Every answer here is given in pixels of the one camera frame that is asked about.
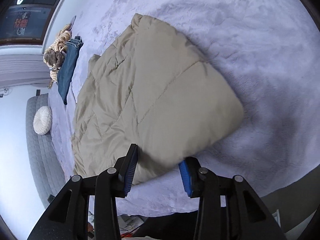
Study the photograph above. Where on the round white pleated cushion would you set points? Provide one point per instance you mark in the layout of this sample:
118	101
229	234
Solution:
42	122

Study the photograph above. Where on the beige puffer jacket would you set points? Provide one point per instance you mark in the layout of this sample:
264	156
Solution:
151	87

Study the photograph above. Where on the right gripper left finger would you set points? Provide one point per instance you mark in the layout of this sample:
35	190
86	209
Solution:
126	167

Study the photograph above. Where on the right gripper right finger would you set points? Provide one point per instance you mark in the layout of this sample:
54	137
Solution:
192	174

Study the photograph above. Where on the lavender plush bed blanket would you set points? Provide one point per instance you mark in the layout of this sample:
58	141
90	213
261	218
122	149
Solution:
267	51

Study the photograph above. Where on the dark framed window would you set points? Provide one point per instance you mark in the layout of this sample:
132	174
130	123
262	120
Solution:
26	21

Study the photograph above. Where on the brown fuzzy garment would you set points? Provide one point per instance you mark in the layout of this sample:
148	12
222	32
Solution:
54	59

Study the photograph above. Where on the tan striped knit garment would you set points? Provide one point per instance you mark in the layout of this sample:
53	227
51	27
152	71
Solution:
59	44

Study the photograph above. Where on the folded blue jeans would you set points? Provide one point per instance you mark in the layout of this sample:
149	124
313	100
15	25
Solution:
65	73

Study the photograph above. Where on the grey window curtain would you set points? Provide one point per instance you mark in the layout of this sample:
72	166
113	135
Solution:
18	70

